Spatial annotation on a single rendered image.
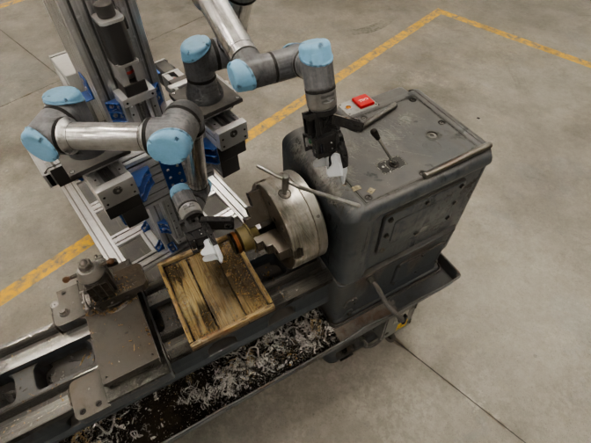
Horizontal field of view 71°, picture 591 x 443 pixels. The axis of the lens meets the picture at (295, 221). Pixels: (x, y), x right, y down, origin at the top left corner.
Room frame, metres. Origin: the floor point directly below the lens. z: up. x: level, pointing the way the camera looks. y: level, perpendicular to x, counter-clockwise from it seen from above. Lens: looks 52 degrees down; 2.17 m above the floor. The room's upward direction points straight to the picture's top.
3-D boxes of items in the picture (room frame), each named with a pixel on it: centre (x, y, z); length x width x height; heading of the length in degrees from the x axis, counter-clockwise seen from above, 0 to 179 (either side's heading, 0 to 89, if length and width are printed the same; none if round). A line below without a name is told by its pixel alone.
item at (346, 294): (1.07, -0.31, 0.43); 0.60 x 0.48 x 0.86; 119
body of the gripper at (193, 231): (0.83, 0.33, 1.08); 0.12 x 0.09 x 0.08; 29
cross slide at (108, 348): (0.58, 0.58, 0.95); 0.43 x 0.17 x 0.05; 29
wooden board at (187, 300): (0.72, 0.29, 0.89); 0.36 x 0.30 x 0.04; 29
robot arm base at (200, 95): (1.46, 0.37, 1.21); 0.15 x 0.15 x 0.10
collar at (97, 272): (0.64, 0.61, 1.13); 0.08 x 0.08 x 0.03
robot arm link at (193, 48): (1.47, 0.36, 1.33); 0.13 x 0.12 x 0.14; 115
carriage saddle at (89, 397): (0.55, 0.62, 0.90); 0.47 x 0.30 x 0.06; 29
